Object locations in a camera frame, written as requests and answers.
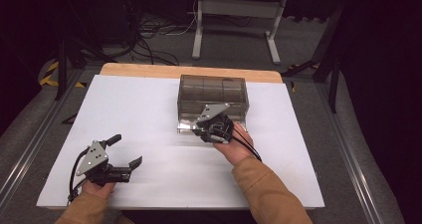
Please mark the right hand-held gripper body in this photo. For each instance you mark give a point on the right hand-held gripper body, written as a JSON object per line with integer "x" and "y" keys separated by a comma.
{"x": 212, "y": 112}

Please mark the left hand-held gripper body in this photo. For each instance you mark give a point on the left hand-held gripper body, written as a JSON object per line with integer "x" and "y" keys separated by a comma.
{"x": 96, "y": 157}

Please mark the smoky clear drawer box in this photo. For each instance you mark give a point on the smoky clear drawer box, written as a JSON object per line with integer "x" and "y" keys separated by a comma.
{"x": 212, "y": 91}

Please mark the person's left hand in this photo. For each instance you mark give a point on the person's left hand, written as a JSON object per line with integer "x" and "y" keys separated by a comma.
{"x": 99, "y": 190}

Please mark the person's right hand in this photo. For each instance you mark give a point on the person's right hand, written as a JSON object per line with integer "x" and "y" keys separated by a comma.
{"x": 235, "y": 151}

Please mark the white board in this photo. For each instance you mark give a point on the white board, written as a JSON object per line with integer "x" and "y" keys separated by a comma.
{"x": 149, "y": 117}

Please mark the wooden table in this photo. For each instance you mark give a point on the wooden table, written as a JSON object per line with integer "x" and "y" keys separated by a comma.
{"x": 149, "y": 70}

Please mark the person's dark lap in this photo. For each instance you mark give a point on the person's dark lap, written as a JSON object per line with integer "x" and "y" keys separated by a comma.
{"x": 189, "y": 218}

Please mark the black metal stand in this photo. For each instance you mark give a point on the black metal stand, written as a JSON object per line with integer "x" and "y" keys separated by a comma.
{"x": 333, "y": 68}
{"x": 62, "y": 68}

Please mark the yellow black floor tape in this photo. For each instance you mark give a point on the yellow black floor tape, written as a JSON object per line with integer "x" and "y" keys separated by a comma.
{"x": 49, "y": 74}

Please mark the black triangular bracket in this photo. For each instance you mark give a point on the black triangular bracket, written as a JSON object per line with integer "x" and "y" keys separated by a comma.
{"x": 71, "y": 120}

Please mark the aluminium floor rail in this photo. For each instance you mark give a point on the aluminium floor rail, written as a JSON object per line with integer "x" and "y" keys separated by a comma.
{"x": 33, "y": 137}
{"x": 348, "y": 151}

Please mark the white metal table frame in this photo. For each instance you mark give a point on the white metal table frame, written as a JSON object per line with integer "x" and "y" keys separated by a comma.
{"x": 239, "y": 7}

